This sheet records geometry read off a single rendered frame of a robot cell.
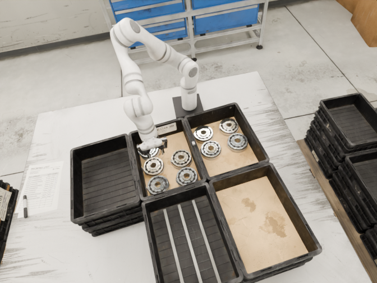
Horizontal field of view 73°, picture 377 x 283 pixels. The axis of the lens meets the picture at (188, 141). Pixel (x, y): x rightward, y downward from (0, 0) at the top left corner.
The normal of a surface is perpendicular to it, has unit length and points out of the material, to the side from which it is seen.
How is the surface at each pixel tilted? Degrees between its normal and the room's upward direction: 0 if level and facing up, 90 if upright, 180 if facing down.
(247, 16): 90
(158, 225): 0
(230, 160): 0
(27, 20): 90
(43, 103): 0
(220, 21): 90
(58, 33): 90
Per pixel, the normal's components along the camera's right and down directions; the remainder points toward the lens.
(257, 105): -0.10, -0.59
